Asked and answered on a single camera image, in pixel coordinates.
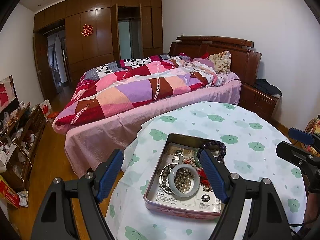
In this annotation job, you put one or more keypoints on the silver metal wristwatch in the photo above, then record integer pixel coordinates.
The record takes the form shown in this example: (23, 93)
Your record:
(178, 157)

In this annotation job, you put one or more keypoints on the red knot cord pendant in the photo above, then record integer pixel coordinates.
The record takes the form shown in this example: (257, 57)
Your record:
(203, 178)

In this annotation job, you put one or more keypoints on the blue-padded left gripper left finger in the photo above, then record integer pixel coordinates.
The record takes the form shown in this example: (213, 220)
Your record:
(106, 173)

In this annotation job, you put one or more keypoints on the pink tin jewelry box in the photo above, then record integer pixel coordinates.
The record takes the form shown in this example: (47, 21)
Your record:
(215, 147)

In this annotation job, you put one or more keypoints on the person's right hand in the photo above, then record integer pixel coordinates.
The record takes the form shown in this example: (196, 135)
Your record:
(312, 209)

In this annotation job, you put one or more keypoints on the dark clothes on nightstand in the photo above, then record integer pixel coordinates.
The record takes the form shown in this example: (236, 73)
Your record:
(265, 87)

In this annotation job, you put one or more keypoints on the cluttered wooden tv cabinet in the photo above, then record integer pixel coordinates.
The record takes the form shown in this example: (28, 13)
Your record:
(19, 144)

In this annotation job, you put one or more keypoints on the brown wooden wardrobe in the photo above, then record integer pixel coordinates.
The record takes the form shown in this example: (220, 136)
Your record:
(84, 53)

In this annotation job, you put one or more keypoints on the wooden nightstand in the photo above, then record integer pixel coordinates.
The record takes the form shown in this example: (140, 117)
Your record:
(257, 101)

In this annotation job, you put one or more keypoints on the flat screen television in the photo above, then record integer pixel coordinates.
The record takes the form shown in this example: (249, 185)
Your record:
(9, 100)

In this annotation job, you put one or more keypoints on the printed paper leaflet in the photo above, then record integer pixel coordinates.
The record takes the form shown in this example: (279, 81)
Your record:
(158, 192)

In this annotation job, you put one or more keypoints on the floral pillow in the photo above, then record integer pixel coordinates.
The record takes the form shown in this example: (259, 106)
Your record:
(222, 62)

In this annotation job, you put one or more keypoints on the patchwork pink quilt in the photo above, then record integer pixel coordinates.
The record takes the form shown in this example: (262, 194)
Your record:
(102, 93)

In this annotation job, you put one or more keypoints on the red double happiness decal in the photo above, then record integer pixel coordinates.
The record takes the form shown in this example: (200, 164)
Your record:
(87, 30)

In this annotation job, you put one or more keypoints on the green jade bangle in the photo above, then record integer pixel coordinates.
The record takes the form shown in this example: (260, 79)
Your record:
(197, 157)

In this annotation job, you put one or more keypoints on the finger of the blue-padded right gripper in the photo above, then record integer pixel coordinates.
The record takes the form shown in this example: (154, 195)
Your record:
(301, 136)
(293, 154)

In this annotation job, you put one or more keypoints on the red cardboard box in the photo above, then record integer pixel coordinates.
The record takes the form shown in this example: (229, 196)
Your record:
(8, 194)

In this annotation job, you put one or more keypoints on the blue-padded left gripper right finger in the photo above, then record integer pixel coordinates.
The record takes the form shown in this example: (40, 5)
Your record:
(217, 175)

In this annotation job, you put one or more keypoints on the pale jade bangle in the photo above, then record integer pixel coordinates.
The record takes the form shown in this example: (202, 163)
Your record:
(183, 181)

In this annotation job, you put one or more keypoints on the pink bed sheet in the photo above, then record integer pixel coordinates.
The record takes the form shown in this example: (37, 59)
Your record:
(89, 145)

